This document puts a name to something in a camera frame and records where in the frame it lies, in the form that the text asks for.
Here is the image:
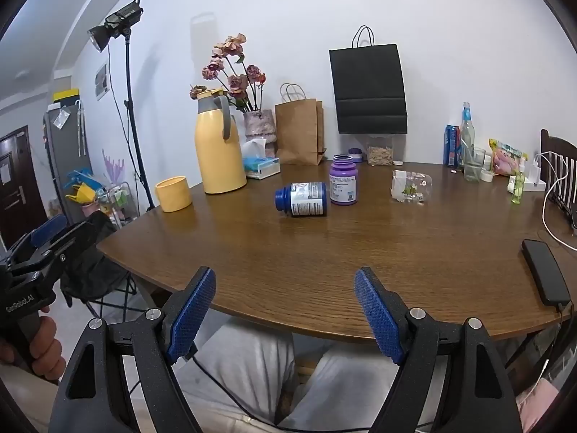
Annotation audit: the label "tissue box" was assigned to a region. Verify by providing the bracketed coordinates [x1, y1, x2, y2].
[242, 138, 281, 180]

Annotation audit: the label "person's right leg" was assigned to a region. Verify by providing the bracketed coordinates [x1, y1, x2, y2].
[278, 343, 400, 433]

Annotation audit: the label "person's left leg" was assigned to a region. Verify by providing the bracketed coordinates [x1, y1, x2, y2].
[175, 318, 296, 433]

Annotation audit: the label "black paper bag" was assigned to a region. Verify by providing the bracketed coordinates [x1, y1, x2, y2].
[329, 25, 409, 135]

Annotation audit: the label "dark wooden chair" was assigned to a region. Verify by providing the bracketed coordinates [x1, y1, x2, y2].
[539, 128, 577, 229]

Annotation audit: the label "black phone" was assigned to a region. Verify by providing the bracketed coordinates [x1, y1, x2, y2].
[521, 239, 572, 308]

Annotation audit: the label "storage rack with clutter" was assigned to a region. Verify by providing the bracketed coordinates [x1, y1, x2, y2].
[65, 169, 141, 232]

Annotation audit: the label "pink cloth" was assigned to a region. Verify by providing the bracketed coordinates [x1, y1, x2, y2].
[516, 376, 566, 433]

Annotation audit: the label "blue drink can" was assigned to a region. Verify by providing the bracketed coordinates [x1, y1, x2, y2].
[444, 123, 462, 167]

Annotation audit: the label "white cable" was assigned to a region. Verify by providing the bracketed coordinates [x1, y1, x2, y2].
[536, 148, 577, 252]

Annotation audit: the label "purple pill bottle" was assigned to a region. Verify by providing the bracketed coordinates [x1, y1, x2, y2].
[329, 154, 360, 206]

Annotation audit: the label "yellow cup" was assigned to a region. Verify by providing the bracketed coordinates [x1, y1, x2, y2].
[155, 175, 194, 213]

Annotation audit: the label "studio light on stand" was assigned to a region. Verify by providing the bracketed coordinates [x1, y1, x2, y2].
[87, 0, 157, 212]

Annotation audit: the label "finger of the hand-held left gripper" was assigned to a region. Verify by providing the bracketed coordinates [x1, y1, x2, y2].
[0, 213, 69, 264]
[6, 221, 101, 283]

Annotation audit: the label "person's left hand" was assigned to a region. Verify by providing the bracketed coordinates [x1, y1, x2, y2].
[0, 309, 67, 382]

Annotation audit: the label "clear glass bottle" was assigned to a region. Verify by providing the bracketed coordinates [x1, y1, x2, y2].
[458, 102, 478, 170]

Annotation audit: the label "brown paper bag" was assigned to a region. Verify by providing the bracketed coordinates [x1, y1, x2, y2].
[274, 83, 327, 167]

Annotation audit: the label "grey refrigerator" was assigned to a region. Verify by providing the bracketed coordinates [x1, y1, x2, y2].
[43, 101, 93, 218]

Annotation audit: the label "white charger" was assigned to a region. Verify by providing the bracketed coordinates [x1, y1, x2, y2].
[507, 153, 549, 192]

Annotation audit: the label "drinking glass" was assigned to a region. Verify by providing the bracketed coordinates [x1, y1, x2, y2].
[464, 146, 487, 184]

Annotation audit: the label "black folding chair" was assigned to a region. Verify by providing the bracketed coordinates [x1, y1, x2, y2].
[60, 211, 138, 322]

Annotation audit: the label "dried pink flowers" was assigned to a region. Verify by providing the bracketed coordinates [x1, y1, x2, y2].
[189, 33, 267, 113]

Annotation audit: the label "wall picture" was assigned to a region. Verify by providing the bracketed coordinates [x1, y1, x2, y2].
[95, 64, 109, 100]

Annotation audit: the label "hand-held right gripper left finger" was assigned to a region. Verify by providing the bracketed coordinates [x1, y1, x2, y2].
[49, 266, 217, 433]

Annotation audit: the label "pink flower vase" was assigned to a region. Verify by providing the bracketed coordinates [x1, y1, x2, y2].
[243, 109, 277, 157]

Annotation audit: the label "dark brown door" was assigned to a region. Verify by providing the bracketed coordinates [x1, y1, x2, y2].
[0, 125, 48, 250]

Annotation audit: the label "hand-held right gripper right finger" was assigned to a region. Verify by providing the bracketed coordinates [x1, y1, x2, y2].
[354, 266, 526, 433]

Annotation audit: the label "blue pill bottle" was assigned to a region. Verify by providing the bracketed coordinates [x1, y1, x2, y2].
[275, 181, 328, 218]

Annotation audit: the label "person's leg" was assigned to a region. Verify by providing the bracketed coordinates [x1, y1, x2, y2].
[278, 343, 400, 433]
[175, 318, 296, 433]

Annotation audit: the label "yellow thermos jug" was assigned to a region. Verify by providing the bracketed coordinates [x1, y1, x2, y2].
[194, 87, 248, 195]

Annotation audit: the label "small green bottle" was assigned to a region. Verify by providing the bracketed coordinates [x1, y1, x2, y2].
[511, 170, 526, 206]

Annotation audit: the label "clear snack jar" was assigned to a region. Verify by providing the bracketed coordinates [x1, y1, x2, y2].
[365, 134, 394, 167]

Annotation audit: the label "pink snack packet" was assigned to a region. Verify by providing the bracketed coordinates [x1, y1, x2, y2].
[489, 138, 528, 177]

